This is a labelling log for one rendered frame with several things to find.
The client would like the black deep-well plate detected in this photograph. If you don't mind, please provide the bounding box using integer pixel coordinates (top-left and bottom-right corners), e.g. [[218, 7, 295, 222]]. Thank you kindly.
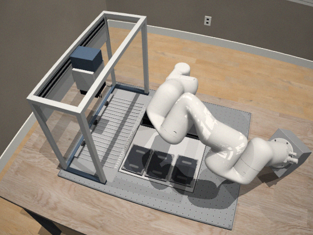
[[142, 112, 153, 126]]

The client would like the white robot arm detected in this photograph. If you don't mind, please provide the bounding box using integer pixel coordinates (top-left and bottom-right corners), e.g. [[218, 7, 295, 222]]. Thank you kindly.
[[146, 62, 298, 185]]

